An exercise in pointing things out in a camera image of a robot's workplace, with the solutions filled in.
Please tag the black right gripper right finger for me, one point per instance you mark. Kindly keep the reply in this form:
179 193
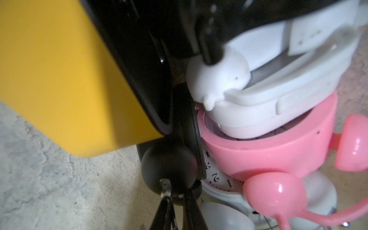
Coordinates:
192 216

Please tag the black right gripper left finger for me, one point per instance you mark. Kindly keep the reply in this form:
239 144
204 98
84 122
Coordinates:
164 217

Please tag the small black alarm clock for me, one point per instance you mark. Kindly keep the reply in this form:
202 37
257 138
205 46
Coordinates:
177 156

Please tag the yellow square alarm clock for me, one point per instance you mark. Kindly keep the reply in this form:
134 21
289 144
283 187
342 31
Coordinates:
87 74

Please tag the canvas tote bag green handles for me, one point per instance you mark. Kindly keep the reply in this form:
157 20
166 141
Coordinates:
43 187

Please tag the white twin bell alarm clock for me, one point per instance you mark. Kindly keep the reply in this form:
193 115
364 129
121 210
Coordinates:
221 188

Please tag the pink twin bell alarm clock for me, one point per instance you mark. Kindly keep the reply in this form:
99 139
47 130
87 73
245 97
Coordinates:
272 168

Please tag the white plastic alarm clock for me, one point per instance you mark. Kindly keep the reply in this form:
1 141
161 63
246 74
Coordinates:
271 75

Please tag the black twin bell alarm clock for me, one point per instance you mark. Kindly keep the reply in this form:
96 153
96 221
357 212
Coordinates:
189 28

